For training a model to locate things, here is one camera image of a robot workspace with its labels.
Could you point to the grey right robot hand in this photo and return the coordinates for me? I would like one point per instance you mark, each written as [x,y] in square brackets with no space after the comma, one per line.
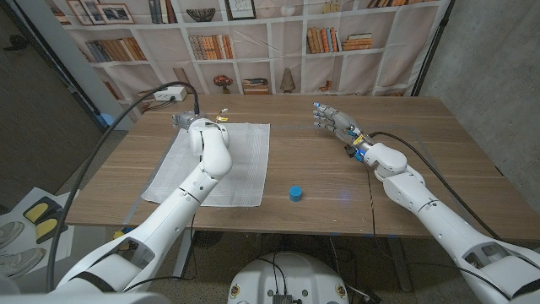
[341,122]

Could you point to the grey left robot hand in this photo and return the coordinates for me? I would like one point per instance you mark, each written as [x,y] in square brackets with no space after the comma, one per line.
[187,120]

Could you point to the white cloth napkin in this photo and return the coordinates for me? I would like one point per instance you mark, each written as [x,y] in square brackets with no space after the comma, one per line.
[249,160]

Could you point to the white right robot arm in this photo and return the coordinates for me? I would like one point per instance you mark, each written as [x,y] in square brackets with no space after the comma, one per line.
[413,194]

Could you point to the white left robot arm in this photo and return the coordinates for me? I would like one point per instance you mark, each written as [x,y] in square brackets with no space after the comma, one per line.
[211,160]

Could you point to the blue cylinder block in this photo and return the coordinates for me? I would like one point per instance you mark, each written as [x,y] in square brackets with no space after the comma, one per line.
[295,193]

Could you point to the white power strip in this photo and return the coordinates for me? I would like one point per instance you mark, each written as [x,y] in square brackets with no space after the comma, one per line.
[170,93]

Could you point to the printed bookshelf backdrop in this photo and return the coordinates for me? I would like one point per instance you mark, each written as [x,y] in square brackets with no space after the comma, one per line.
[287,50]

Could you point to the black backdrop stand pole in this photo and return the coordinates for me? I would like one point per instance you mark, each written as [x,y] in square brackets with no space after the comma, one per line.
[434,46]

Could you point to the bowl of toy fruit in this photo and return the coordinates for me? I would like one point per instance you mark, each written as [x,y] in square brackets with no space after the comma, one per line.
[119,233]

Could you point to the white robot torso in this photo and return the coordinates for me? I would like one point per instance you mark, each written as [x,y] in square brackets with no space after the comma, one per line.
[295,278]

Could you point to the white floor platform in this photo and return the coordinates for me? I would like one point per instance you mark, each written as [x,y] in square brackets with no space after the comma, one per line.
[42,194]

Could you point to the yellow black foot pedal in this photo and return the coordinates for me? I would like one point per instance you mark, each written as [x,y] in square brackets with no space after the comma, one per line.
[36,211]
[45,229]

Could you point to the grey sneaker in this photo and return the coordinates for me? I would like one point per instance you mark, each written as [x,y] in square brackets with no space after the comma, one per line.
[19,262]
[8,233]

